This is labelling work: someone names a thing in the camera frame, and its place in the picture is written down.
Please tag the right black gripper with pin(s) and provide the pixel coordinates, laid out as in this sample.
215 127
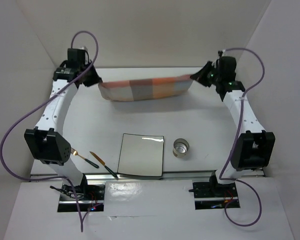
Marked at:
200 76

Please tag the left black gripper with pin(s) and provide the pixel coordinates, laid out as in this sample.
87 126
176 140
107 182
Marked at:
94 80

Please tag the checkered orange blue cloth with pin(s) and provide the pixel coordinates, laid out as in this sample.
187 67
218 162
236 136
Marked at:
145 89

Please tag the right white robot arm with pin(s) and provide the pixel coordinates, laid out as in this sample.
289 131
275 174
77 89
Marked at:
253 145

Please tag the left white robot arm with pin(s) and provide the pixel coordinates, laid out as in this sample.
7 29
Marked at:
46 141

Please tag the metal cup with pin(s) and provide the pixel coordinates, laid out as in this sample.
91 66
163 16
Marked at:
180 148

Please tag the square white plate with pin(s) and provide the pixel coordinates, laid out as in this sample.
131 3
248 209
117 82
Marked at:
141 154

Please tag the aluminium rail right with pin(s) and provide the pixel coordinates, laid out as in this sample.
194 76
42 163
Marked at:
230 73

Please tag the aluminium rail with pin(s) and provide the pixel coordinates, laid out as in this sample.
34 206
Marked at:
230 73
164 175

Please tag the gold fork green handle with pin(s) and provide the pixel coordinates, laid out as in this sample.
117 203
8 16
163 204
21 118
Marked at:
75 153

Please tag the gold knife green handle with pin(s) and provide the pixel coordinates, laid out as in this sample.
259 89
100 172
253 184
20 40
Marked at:
104 164

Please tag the aluminium rail front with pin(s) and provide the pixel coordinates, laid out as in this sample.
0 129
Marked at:
164 175

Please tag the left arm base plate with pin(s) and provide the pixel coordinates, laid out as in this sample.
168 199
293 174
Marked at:
92 199

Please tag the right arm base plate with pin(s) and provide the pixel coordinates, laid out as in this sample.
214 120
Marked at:
210 196

